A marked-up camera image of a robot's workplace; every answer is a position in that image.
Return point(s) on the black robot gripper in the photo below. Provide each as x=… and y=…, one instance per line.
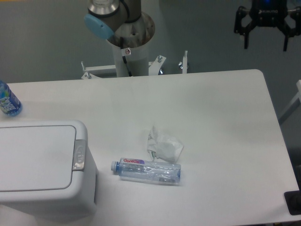
x=267, y=13

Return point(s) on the white push-button trash can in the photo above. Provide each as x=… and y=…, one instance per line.
x=47, y=169

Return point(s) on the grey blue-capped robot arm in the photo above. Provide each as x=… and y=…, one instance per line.
x=105, y=17

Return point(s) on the crumpled clear plastic wrapper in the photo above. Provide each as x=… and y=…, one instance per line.
x=163, y=146

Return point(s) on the clear empty Ganten water bottle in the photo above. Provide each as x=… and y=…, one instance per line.
x=154, y=171

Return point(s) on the blue labelled water bottle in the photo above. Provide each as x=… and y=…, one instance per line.
x=9, y=103

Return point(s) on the white frame at right edge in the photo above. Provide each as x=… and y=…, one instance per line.
x=293, y=104

